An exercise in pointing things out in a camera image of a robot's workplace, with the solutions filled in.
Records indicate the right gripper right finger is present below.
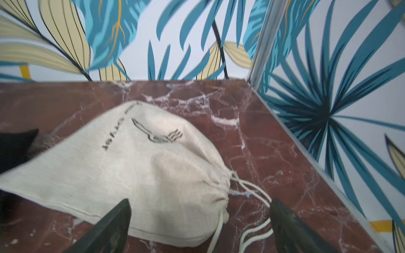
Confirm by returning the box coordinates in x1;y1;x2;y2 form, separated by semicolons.
270;199;338;253

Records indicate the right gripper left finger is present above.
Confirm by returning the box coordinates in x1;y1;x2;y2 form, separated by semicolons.
65;199;131;253

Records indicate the beige drawstring dryer bag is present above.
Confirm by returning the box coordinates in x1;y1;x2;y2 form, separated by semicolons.
0;100;274;253

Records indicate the black drawstring dryer bag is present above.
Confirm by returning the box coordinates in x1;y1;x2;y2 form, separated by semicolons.
1;129;39;174

